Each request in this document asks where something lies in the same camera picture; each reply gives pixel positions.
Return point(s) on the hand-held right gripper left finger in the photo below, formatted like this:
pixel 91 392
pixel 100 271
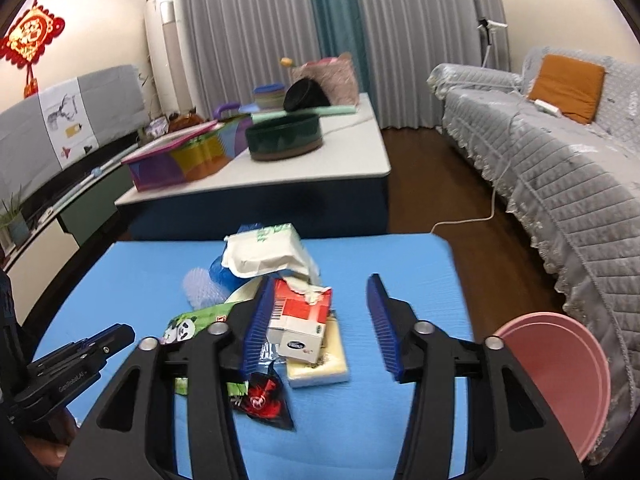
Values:
pixel 260 320

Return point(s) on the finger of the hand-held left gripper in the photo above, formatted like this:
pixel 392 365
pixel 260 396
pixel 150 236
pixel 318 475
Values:
pixel 100 345

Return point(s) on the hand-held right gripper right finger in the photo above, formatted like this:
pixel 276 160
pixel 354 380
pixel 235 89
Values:
pixel 382 325

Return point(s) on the red white carton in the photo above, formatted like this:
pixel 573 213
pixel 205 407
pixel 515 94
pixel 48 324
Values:
pixel 305 325

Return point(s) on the blue plastic bag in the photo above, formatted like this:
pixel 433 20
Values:
pixel 220 272

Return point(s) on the white plastic bag green print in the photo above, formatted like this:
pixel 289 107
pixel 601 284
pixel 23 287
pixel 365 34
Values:
pixel 260 255

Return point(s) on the pink plastic basin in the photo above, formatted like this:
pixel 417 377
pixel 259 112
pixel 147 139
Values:
pixel 550 375

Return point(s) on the person's left hand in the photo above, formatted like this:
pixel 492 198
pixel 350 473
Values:
pixel 50 452

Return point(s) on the white foam net sleeve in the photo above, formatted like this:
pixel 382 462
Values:
pixel 200 287

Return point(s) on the yellow sponge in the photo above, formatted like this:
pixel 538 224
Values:
pixel 325 365

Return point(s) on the green panda snack packet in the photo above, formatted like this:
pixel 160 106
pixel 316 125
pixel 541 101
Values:
pixel 190 325

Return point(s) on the black red snack packet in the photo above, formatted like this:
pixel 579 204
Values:
pixel 265 400

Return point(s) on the television cabinet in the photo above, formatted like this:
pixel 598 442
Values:
pixel 80 210

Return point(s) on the small potted grass plant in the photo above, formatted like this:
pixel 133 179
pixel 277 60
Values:
pixel 15 225

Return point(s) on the white coffee table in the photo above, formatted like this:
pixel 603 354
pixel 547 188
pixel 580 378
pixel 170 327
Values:
pixel 310 160

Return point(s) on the white blue rod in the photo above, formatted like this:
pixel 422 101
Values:
pixel 97 171

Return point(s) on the colourful striped box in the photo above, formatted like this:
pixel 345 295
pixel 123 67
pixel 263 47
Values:
pixel 200 155

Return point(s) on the dark green round basin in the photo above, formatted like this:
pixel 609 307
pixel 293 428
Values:
pixel 285 137

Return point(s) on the brown ornament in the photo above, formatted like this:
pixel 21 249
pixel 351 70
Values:
pixel 185 122

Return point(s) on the purple cup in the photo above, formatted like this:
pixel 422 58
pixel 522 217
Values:
pixel 225 108

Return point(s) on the stack of pastel bowls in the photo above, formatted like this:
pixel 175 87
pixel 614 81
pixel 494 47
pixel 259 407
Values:
pixel 267 95

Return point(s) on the grey quilted sofa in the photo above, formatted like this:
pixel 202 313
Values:
pixel 550 170

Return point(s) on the black hat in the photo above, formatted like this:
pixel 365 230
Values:
pixel 305 95

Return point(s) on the grey television cover cloth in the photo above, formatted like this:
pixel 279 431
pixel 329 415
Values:
pixel 110 100

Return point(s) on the pink patterned bag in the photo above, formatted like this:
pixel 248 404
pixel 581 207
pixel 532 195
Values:
pixel 335 77

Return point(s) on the white power strip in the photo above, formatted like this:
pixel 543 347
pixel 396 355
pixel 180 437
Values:
pixel 546 107

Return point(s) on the white tower air conditioner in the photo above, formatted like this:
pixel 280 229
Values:
pixel 167 50

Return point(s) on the grey curtain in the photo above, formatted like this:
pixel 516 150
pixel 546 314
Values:
pixel 420 35
pixel 240 25

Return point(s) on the orange cushion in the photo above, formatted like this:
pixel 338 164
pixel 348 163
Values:
pixel 567 87

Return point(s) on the teal curtain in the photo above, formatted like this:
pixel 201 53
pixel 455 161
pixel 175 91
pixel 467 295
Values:
pixel 335 20

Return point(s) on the red knot wall decoration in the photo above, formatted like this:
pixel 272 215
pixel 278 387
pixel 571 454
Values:
pixel 30 35

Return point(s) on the white camera stand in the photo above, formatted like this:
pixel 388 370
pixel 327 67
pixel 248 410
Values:
pixel 489 25

